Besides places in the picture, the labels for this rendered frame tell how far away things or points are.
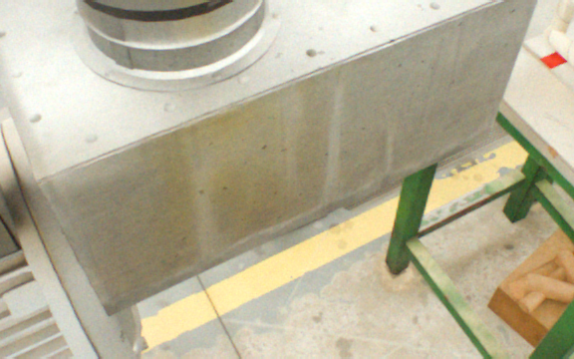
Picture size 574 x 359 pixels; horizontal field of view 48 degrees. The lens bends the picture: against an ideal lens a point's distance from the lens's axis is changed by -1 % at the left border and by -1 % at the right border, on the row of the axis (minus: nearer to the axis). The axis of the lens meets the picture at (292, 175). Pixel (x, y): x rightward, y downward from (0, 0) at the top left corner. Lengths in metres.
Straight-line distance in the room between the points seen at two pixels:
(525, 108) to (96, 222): 0.95
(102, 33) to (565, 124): 0.97
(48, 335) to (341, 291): 1.52
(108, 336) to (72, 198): 0.22
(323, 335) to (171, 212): 1.57
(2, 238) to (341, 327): 1.54
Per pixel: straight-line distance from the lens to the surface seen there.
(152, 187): 0.34
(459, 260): 2.09
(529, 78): 1.26
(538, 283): 1.87
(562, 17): 1.28
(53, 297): 0.51
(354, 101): 0.37
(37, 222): 0.51
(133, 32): 0.33
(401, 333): 1.94
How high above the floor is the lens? 1.76
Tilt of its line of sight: 53 degrees down
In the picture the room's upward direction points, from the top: straight up
